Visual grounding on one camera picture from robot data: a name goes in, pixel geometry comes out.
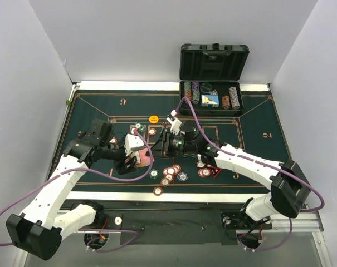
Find red playing card deck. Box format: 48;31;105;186
135;148;151;167

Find orange big blind button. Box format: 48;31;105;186
149;115;159;124

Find red poker chip stack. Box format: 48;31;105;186
160;164;182;187

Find green poker chip stack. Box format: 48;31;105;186
149;169;159;180

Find green chips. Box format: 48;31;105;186
134;123;146;133

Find blue poker chip stack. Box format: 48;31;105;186
177;172;188;182

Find moved red chip group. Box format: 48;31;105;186
196;161;212;177

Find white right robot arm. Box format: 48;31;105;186
152;120;311;228

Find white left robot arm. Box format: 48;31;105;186
6;120;145;260

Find dark green poker table mat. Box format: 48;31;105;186
52;90;291;194

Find green orange chip row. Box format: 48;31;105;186
184;81;192;102

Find blue boxed card deck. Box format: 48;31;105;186
201;95;219;107

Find black dealer button in case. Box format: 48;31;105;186
200;82;212;93

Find orange chip row in case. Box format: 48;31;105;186
222;95;231;110

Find purple chip row in case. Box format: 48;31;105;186
229;87;241;110

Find black poker chip case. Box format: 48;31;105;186
179;43;250;116

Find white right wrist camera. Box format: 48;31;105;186
167;110;182;135

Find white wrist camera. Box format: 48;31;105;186
167;110;182;135
124;134;145;156

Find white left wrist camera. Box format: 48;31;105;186
124;134;145;156

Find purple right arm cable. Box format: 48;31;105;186
175;96;325;253

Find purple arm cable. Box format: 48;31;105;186
175;96;325;253
0;128;155;253

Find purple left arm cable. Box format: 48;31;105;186
0;128;155;253

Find aluminium front rail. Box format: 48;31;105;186
23;207;324;234

